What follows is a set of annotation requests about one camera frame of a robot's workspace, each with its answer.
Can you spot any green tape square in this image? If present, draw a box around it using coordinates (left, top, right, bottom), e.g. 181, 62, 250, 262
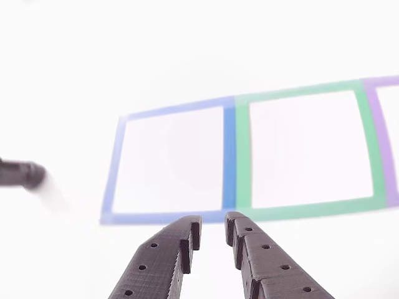
234, 79, 389, 222

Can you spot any blue tape square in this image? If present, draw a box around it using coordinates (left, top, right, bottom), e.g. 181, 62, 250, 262
99, 95, 237, 225

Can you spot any purple tape square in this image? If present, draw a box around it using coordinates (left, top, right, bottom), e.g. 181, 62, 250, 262
361, 74, 399, 210

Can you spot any black camera tripod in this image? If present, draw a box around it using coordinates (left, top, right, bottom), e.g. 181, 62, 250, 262
0, 158, 47, 189

